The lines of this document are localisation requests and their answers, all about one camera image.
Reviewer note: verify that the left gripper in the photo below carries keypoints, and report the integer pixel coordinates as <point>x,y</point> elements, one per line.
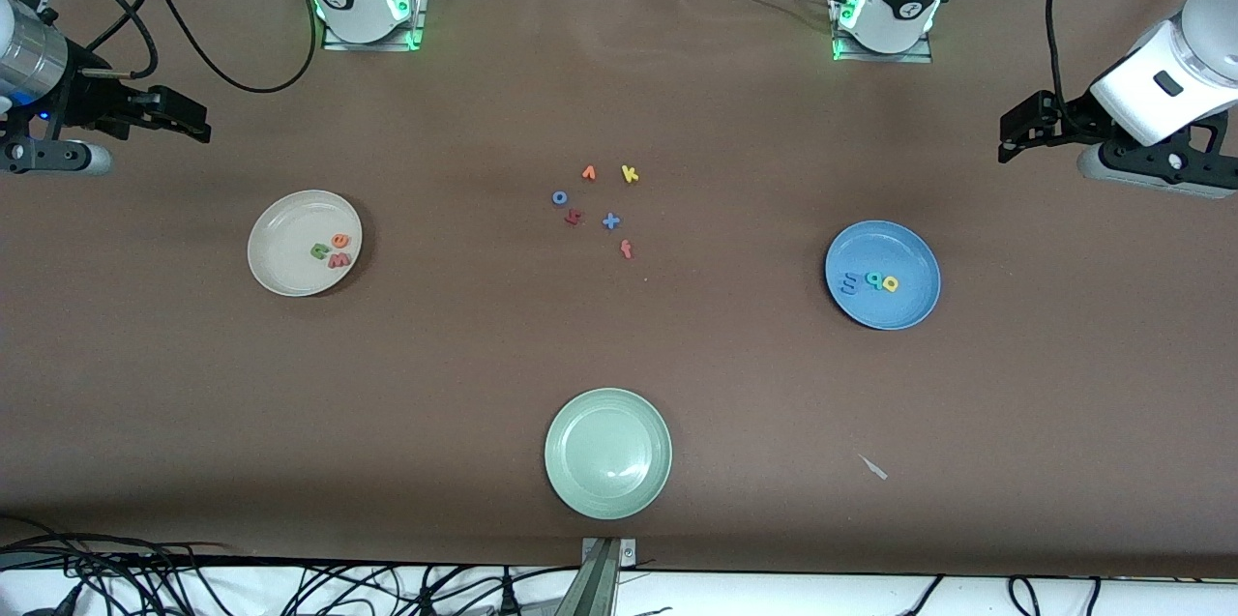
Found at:
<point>1072,124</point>

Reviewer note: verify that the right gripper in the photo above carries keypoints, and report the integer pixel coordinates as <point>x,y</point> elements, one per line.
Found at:
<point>89,100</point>

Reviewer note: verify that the pink foam letter w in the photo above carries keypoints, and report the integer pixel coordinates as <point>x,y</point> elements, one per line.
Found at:
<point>338,261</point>

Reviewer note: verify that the blue foam letter m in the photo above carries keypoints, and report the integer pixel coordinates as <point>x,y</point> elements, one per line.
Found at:
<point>849,283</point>

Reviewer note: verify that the beige round plate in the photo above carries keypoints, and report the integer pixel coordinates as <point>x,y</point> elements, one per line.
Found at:
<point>285,239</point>

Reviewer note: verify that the blue round plate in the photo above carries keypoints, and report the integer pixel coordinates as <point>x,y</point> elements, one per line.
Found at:
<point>899,249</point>

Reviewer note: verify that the white paper scrap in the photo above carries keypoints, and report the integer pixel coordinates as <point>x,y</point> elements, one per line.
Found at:
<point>875,468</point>

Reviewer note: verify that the brown table cover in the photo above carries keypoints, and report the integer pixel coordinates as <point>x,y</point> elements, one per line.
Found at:
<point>619,336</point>

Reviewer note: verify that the pale green round plate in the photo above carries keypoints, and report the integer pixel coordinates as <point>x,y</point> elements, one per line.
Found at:
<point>607,454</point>

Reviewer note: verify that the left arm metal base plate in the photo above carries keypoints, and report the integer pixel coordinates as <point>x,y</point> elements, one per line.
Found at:
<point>885,58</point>

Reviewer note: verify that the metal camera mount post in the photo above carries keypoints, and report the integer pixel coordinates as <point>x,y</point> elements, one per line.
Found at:
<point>604,577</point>

